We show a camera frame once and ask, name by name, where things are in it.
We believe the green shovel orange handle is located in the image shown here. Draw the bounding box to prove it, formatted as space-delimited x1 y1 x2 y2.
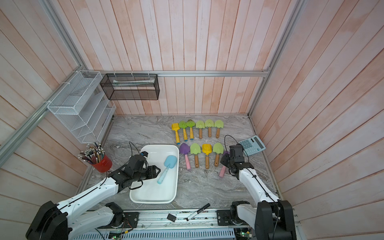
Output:
187 120 196 141

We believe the black marker pen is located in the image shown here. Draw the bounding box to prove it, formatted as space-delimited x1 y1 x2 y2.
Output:
186 203 211 222

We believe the purple shovel pink handle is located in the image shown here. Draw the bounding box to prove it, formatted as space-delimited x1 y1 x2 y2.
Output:
219 151 229 179

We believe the white plastic storage box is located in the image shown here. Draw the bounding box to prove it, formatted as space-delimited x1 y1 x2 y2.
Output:
130 145 180 204

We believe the black wire mesh basket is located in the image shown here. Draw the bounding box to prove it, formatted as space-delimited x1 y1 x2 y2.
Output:
100 73 160 101

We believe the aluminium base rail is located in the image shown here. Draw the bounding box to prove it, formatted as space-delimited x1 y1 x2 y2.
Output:
59 206 301 240

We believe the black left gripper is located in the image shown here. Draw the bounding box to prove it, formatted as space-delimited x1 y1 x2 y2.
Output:
133 165 162 182

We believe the light blue calculator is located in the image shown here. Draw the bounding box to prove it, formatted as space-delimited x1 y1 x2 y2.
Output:
239 136 266 156

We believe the green trowel wooden handle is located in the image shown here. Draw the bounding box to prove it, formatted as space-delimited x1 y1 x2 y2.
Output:
213 143 224 167

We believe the green shovel yellow handle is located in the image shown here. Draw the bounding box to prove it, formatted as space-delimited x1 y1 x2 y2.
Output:
179 121 188 142

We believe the large green shovel blade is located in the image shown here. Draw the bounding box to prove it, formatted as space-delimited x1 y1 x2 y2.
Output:
190 143 201 168

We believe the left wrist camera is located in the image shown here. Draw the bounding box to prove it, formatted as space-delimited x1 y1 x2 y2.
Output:
140 151 149 158

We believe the yellow square shovel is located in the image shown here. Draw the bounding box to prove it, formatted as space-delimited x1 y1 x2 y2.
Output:
172 123 181 145

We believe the small black square block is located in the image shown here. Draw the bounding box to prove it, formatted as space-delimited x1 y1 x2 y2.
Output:
167 214 177 223

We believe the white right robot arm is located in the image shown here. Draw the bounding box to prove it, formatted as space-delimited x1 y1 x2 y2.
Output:
221 144 297 240

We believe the white wire mesh shelf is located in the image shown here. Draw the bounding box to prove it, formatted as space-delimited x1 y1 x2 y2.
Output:
48 71 116 144

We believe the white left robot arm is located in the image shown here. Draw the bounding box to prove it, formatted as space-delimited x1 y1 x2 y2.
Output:
26 152 161 240

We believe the green shovel wooden handle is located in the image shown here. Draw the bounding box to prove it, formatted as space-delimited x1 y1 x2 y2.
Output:
196 121 205 139
214 120 224 139
205 119 214 138

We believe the red pencil cup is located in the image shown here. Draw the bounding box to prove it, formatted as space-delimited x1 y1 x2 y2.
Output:
92 155 113 173

